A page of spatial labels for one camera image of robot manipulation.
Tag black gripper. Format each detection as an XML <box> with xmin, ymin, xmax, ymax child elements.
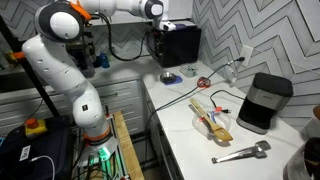
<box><xmin>150</xmin><ymin>29</ymin><xmax>165</xmax><ymax>48</ymax></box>

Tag black microwave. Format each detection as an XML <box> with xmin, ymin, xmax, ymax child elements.
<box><xmin>146</xmin><ymin>23</ymin><xmax>202</xmax><ymax>69</ymax></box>

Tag purple object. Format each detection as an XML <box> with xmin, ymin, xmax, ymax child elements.
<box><xmin>173</xmin><ymin>23</ymin><xmax>188</xmax><ymax>31</ymax></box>

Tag clear container with green item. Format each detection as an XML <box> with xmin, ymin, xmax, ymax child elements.
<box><xmin>180</xmin><ymin>64</ymin><xmax>198</xmax><ymax>79</ymax></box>

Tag blue plastic lid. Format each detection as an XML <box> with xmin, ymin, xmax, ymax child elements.
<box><xmin>163</xmin><ymin>75</ymin><xmax>184</xmax><ymax>86</ymax></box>

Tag blue bottle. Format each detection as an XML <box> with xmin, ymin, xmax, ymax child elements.
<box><xmin>98</xmin><ymin>52</ymin><xmax>111</xmax><ymax>70</ymax></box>

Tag grey drawer cabinet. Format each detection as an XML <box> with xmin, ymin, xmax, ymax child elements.
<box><xmin>0</xmin><ymin>77</ymin><xmax>147</xmax><ymax>136</ymax></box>

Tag black machine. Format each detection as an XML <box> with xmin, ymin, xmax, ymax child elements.
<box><xmin>65</xmin><ymin>23</ymin><xmax>97</xmax><ymax>79</ymax></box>

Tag clear plastic container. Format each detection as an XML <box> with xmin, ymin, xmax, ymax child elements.
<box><xmin>191</xmin><ymin>108</ymin><xmax>232</xmax><ymax>140</ymax></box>

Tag wooden spatula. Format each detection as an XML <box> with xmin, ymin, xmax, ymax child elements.
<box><xmin>189</xmin><ymin>97</ymin><xmax>234</xmax><ymax>142</ymax></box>

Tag wooden board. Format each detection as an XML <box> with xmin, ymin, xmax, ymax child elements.
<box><xmin>112</xmin><ymin>110</ymin><xmax>145</xmax><ymax>180</ymax></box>

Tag black and silver coffee maker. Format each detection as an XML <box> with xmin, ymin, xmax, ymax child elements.
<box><xmin>236</xmin><ymin>72</ymin><xmax>295</xmax><ymax>136</ymax></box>

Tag black metal pole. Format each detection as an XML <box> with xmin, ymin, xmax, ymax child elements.
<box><xmin>0</xmin><ymin>14</ymin><xmax>62</xmax><ymax>118</ymax></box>

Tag metal robot stand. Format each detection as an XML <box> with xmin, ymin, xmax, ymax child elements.
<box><xmin>71</xmin><ymin>105</ymin><xmax>132</xmax><ymax>180</ymax></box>

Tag metal tongs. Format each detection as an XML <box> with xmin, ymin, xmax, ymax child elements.
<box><xmin>211</xmin><ymin>140</ymin><xmax>272</xmax><ymax>165</ymax></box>

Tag yellow emergency stop button box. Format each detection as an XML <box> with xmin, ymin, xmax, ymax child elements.
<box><xmin>24</xmin><ymin>117</ymin><xmax>48</xmax><ymax>140</ymax></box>

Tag black case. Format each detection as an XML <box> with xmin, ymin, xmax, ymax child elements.
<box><xmin>0</xmin><ymin>115</ymin><xmax>75</xmax><ymax>180</ymax></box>

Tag brown round object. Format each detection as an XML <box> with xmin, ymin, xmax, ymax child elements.
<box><xmin>312</xmin><ymin>104</ymin><xmax>320</xmax><ymax>122</ymax></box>

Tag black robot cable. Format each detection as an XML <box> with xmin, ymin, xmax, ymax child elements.
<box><xmin>90</xmin><ymin>12</ymin><xmax>150</xmax><ymax>63</ymax></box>

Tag black power cable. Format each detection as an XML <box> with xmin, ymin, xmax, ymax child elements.
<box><xmin>143</xmin><ymin>56</ymin><xmax>246</xmax><ymax>158</ymax></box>

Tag black cord with plug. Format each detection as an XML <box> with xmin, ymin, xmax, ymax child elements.
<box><xmin>209</xmin><ymin>89</ymin><xmax>245</xmax><ymax>115</ymax></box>

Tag white wall outlet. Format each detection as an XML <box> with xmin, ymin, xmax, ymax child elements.
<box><xmin>239</xmin><ymin>44</ymin><xmax>255</xmax><ymax>68</ymax></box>

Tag white cable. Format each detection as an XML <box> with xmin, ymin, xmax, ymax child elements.
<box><xmin>29</xmin><ymin>154</ymin><xmax>56</xmax><ymax>180</ymax></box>

